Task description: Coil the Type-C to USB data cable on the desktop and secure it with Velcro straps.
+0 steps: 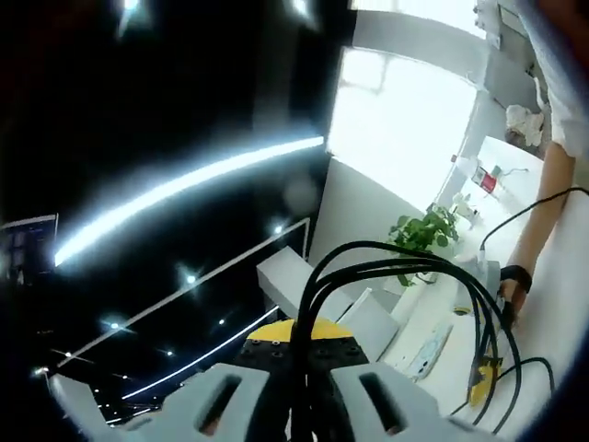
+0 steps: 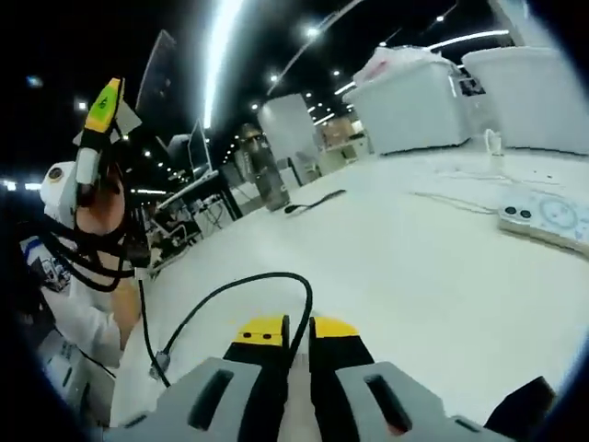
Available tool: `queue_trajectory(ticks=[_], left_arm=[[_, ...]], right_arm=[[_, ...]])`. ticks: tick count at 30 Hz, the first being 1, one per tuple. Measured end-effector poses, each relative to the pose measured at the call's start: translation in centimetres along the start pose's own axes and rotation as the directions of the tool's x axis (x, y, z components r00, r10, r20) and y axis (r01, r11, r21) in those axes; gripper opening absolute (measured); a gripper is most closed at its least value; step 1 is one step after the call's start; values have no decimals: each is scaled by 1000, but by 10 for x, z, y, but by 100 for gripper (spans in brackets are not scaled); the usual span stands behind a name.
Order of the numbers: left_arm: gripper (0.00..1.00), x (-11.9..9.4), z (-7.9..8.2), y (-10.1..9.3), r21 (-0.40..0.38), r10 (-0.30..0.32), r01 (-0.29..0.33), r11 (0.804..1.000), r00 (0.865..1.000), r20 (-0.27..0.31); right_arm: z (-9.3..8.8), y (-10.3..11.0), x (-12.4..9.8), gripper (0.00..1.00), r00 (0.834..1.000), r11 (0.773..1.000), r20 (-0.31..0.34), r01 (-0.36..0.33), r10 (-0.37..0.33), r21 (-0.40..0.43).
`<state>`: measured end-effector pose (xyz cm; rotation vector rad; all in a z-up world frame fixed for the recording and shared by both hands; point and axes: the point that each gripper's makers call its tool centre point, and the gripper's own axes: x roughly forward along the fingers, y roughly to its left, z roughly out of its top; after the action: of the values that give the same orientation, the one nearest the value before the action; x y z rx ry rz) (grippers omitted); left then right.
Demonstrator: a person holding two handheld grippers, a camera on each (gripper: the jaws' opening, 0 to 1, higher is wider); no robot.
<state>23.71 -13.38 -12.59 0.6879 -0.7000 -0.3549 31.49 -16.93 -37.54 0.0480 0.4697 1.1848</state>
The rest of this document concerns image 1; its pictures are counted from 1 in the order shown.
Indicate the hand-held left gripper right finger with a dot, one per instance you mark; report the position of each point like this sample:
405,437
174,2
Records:
382,396

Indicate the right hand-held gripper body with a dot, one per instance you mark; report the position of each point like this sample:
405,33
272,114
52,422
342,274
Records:
490,276

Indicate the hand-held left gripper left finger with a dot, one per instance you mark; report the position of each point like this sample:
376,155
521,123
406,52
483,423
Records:
193,396

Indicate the person's right hand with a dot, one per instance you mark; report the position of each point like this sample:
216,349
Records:
519,290

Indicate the green potted plant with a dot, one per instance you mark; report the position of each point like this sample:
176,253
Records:
425,232

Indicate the red label plastic bottle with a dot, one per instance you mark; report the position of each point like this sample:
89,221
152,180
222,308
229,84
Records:
481,177

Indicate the long ceiling light strip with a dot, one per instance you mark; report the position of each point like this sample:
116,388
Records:
184,182

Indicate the person's white shirt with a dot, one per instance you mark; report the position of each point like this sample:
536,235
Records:
561,69

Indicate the hanging dark screen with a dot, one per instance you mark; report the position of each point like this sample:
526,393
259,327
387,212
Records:
27,246

